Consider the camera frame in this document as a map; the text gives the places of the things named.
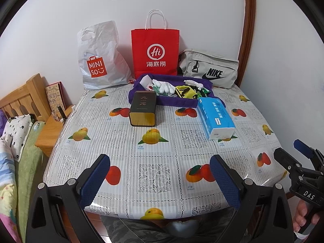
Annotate wooden bed headboard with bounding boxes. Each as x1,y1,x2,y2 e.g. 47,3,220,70
0,73,52,122

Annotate blue tissue pack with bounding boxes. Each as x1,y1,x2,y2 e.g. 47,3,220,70
197,97,236,140

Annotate green snack packet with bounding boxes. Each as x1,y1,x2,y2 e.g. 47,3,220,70
195,85,210,98

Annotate white sponge block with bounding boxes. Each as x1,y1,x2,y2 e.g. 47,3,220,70
140,75,155,90

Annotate wooden nightstand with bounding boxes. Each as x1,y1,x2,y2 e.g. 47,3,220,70
35,105,76,157

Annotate white plastic shopping bag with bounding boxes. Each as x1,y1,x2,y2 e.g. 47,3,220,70
77,20,134,90

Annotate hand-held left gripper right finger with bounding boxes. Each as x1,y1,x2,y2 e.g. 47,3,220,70
210,154,295,243

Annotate red paper bag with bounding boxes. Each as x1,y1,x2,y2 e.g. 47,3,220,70
131,10,181,76

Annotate small black stand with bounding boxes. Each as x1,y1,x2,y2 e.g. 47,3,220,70
52,106,67,122

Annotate person's camouflage pants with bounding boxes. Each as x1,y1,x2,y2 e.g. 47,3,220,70
100,208,243,243

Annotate black and gold tin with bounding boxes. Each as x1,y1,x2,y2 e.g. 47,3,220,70
129,90,157,127

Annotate white knit glove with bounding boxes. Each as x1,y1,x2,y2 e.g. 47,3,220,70
152,79,178,97

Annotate purple towel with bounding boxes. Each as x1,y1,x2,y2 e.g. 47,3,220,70
128,73,214,108

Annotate wooden door frame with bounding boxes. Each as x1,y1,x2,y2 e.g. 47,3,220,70
238,0,256,86

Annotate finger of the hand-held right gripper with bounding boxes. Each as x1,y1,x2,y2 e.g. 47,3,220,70
294,139,324,169
273,147,324,183

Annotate patterned book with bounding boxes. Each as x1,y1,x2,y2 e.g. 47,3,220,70
46,81,67,112

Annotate green blanket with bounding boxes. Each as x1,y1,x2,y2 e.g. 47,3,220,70
14,121,51,233

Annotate polka dot pillow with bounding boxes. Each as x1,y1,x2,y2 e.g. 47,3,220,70
2,115,34,161

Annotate grey waist bag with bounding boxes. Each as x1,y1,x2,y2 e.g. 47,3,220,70
178,49,240,89

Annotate person's right hand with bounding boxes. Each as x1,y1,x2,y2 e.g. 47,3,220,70
293,199,321,232

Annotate colourful quilt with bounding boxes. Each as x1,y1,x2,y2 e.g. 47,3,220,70
0,134,22,243

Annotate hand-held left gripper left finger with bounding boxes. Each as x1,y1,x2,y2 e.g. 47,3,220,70
25,154,112,243

